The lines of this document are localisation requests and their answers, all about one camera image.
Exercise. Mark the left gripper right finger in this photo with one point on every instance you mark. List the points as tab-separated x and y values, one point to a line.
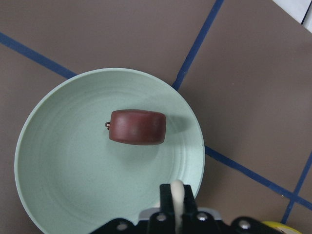
197	220

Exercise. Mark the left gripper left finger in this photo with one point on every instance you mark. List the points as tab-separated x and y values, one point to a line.
163	221

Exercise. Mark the bottom yellow steamer layer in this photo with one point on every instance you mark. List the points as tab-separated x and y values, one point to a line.
282	228

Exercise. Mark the brown bun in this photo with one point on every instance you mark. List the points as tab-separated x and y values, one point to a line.
137	127

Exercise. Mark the light green plate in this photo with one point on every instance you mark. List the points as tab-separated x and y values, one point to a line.
71	178

